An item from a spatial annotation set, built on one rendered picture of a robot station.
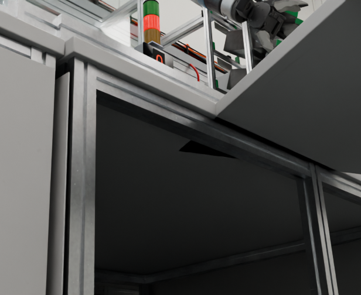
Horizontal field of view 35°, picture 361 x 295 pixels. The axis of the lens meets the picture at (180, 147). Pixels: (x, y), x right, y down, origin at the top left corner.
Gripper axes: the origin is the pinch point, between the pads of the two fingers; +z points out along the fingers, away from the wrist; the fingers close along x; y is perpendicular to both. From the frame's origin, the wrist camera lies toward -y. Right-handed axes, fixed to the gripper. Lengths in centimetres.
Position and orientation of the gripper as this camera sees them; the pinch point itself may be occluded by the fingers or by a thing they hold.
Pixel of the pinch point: (292, 30)
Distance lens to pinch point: 151.6
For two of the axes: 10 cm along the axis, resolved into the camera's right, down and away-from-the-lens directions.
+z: 6.5, 4.6, -6.1
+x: -4.9, 8.6, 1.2
